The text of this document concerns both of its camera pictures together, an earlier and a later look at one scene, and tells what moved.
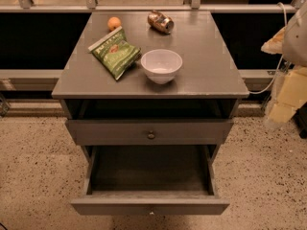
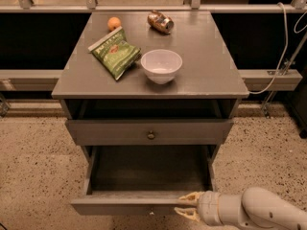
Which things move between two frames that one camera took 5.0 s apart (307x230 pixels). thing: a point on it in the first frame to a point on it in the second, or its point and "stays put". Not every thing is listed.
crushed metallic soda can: [159, 22] stays put
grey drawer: [149, 131] stays put
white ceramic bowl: [161, 65] stays put
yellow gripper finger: [275, 44] to [188, 212]
